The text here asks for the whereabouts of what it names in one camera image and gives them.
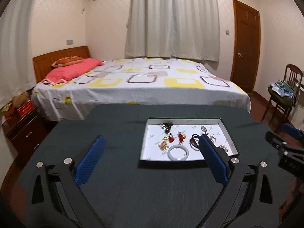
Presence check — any grey white curtain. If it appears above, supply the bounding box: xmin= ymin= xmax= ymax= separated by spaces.
xmin=125 ymin=0 xmax=220 ymax=62

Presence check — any green white jewelry tray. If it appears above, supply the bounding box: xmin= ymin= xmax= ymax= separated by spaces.
xmin=139 ymin=118 xmax=239 ymax=168

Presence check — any pile of clothes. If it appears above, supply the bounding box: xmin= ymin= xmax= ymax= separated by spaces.
xmin=268 ymin=80 xmax=296 ymax=107

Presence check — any wooden chair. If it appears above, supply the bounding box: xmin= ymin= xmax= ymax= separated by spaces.
xmin=261 ymin=64 xmax=303 ymax=133

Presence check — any pink pillow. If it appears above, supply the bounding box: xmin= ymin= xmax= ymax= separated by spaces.
xmin=41 ymin=58 xmax=104 ymax=85

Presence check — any wooden headboard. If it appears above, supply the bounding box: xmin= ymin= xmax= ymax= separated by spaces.
xmin=32 ymin=45 xmax=91 ymax=83

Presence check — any bed with patterned sheet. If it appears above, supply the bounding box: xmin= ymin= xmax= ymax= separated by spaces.
xmin=31 ymin=58 xmax=251 ymax=121

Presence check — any red box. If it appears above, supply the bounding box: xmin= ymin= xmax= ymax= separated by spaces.
xmin=17 ymin=100 xmax=35 ymax=117

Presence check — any red gold tassel charm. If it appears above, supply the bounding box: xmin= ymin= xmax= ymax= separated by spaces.
xmin=162 ymin=133 xmax=175 ymax=143

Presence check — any white jade bangle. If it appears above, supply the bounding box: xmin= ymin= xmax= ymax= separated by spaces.
xmin=167 ymin=145 xmax=189 ymax=162

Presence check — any brown teddy bear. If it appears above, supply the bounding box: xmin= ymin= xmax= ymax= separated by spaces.
xmin=12 ymin=92 xmax=29 ymax=109

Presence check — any brown wooden door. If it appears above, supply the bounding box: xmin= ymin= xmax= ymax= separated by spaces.
xmin=230 ymin=0 xmax=261 ymax=94

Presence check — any dark red bead necklace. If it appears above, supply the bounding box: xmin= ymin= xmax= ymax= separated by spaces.
xmin=189 ymin=134 xmax=202 ymax=151

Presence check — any dark wooden nightstand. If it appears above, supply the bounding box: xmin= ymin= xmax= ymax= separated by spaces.
xmin=2 ymin=108 xmax=49 ymax=164

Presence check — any orange brown pillow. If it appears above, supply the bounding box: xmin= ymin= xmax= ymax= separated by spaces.
xmin=51 ymin=56 xmax=83 ymax=68

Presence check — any red knot white bead charm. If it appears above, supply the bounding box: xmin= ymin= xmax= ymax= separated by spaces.
xmin=178 ymin=131 xmax=186 ymax=145

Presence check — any wall socket above headboard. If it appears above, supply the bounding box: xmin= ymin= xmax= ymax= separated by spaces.
xmin=66 ymin=40 xmax=74 ymax=45

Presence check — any pearl flower brooch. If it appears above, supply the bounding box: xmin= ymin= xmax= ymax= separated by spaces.
xmin=200 ymin=126 xmax=207 ymax=133

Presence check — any rose gold pearl brooch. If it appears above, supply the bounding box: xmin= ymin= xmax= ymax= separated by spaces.
xmin=219 ymin=144 xmax=228 ymax=153

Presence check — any dark green table cloth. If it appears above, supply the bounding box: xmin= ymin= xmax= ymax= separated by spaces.
xmin=18 ymin=104 xmax=294 ymax=227

